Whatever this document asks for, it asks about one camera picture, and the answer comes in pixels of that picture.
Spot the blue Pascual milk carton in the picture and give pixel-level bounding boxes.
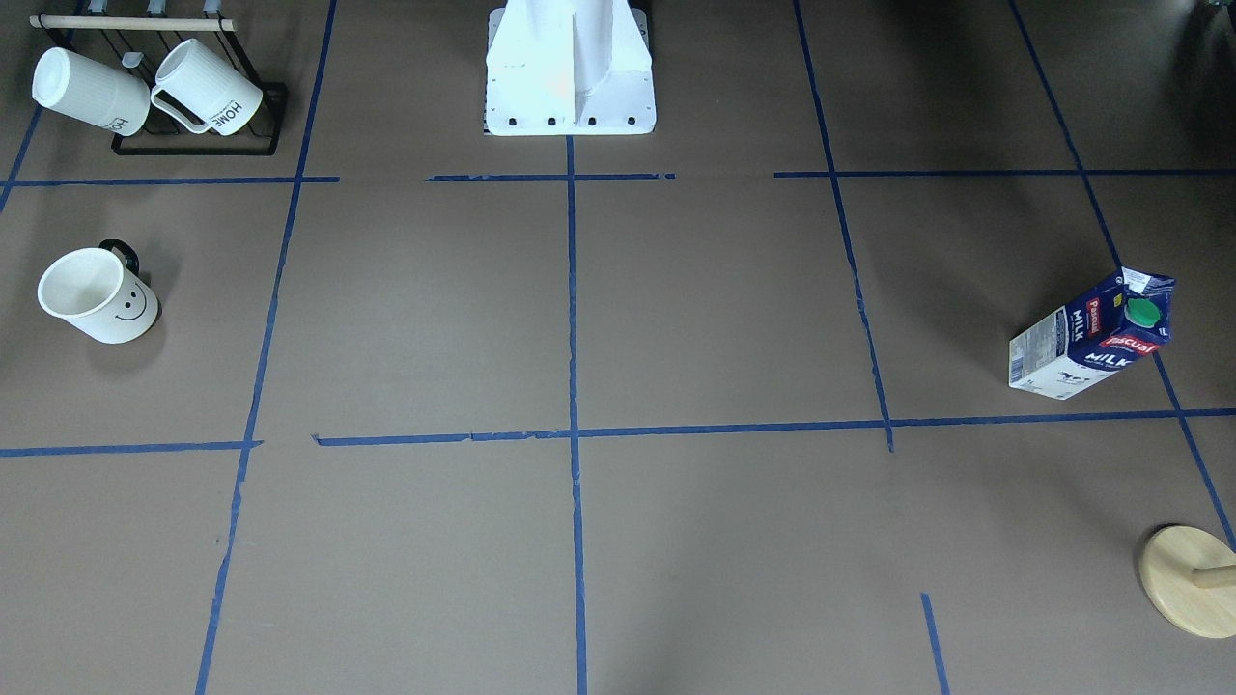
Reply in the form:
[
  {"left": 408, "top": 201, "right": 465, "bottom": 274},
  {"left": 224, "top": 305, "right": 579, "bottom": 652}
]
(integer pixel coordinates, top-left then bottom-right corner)
[{"left": 1009, "top": 265, "right": 1177, "bottom": 399}]

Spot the white smiley face mug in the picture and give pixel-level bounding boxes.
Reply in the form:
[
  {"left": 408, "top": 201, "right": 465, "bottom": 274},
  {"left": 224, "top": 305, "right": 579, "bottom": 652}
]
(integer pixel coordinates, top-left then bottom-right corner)
[{"left": 37, "top": 240, "right": 159, "bottom": 345}]

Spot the white HOME mug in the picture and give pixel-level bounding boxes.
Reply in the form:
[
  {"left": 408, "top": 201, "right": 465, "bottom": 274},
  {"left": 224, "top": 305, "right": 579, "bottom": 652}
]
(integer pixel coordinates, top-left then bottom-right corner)
[{"left": 150, "top": 40, "right": 265, "bottom": 136}]

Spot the white ribbed mug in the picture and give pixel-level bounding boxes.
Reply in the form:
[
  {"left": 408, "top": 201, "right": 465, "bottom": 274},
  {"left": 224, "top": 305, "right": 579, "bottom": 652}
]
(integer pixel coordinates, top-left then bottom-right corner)
[{"left": 31, "top": 47, "right": 151, "bottom": 137}]

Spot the wooden mug tree stand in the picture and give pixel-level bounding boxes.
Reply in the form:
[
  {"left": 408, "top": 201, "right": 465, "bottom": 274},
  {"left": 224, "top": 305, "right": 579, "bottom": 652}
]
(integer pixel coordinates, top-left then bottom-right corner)
[{"left": 1138, "top": 526, "right": 1235, "bottom": 639}]

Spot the white camera post base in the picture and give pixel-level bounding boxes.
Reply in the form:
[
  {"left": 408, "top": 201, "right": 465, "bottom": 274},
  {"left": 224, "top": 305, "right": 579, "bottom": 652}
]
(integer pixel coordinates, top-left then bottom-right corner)
[{"left": 483, "top": 1, "right": 658, "bottom": 137}]

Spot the black wire mug rack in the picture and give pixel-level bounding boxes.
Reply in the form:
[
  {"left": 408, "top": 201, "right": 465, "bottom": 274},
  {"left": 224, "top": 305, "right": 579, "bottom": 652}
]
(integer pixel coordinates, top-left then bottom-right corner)
[{"left": 28, "top": 1, "right": 290, "bottom": 155}]

